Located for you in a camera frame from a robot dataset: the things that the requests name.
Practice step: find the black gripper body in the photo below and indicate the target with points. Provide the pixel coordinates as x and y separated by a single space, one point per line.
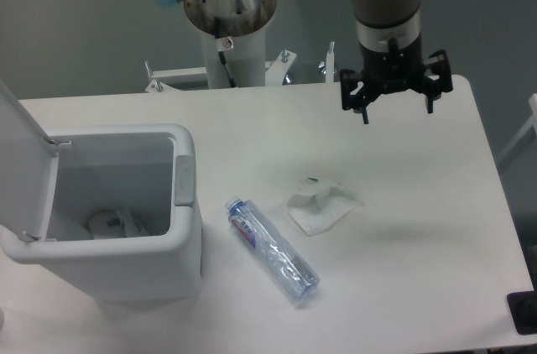
389 72

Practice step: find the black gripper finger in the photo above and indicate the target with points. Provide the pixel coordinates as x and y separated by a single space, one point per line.
358 90
433 78

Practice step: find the white paper napkin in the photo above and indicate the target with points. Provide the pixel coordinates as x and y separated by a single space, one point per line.
320 203

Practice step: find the clear plastic water bottle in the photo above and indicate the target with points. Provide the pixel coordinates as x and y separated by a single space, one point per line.
292 272

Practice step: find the white trash can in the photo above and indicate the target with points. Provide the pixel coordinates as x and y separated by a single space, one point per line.
111 210

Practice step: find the trash inside can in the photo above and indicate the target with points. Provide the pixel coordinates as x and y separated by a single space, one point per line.
116 224

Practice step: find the white trash can lid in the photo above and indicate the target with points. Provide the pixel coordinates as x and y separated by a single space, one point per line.
30 160

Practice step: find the black clamp at table edge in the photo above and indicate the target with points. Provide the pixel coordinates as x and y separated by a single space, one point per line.
522 307

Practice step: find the white frame at right edge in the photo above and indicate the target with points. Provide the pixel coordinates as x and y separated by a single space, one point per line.
520 140

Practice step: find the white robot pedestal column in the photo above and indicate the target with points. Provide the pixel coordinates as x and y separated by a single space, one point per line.
235 26

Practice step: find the white pedestal base frame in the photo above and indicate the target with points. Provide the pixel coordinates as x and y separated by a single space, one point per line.
224 73

